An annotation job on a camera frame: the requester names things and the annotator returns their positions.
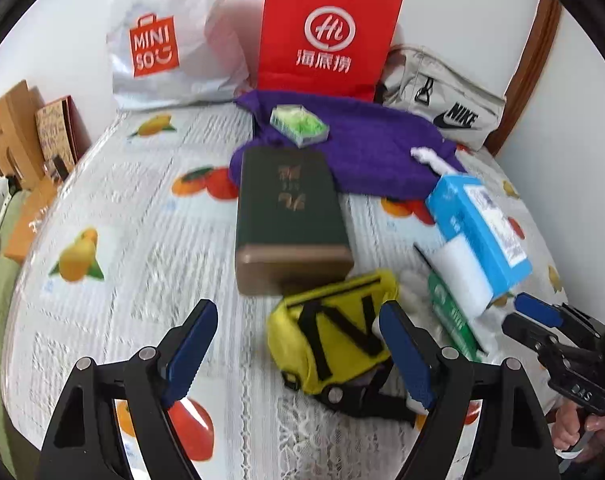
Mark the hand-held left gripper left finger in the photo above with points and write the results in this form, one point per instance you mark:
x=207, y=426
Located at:
x=192, y=355

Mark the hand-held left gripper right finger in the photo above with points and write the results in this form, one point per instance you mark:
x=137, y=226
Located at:
x=405, y=355

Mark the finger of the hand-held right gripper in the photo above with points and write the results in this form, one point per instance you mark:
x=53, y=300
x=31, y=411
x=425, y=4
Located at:
x=525, y=332
x=537, y=309

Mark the green packet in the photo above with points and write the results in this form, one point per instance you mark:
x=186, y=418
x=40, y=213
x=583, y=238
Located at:
x=452, y=317

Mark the white sock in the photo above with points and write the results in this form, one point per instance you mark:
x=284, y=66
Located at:
x=415, y=292

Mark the white sponge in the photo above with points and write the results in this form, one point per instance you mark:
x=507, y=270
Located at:
x=460, y=272

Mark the person's right hand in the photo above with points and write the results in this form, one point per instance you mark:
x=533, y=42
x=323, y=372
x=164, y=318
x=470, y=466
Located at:
x=570, y=430

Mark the blue tissue box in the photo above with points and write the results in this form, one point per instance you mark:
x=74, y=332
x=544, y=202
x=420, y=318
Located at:
x=475, y=220

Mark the fruit print tablecloth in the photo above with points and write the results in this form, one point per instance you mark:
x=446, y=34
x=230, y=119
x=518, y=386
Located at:
x=147, y=240

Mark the dark green box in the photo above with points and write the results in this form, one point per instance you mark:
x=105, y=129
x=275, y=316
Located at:
x=287, y=210

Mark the small white rolled cloth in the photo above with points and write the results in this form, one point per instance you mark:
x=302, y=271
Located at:
x=427, y=156

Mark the green cloth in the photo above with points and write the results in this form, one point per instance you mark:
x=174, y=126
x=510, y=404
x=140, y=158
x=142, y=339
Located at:
x=0, y=310

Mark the purple towel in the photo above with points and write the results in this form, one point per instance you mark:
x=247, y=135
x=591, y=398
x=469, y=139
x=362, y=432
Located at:
x=377, y=150

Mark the small black object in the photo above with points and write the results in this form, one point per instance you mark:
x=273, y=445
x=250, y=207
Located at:
x=60, y=167

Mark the grey waist bag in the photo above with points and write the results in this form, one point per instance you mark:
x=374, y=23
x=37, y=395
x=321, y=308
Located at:
x=447, y=95

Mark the clear box with green contents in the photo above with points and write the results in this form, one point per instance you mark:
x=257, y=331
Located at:
x=298, y=125

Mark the brown patterned notebook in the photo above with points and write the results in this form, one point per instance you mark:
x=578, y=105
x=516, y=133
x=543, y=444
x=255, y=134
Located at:
x=57, y=132

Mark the wooden chair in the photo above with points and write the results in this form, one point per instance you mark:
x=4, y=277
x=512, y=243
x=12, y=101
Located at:
x=10, y=130

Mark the red paper bag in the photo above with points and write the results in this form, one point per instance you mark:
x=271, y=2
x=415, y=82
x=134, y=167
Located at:
x=327, y=35

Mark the white plastic shopping bag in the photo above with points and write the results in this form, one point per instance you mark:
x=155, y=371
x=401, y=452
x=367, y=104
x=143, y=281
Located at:
x=182, y=25

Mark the brown wooden door frame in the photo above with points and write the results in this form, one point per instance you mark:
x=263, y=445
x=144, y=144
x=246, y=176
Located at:
x=535, y=60

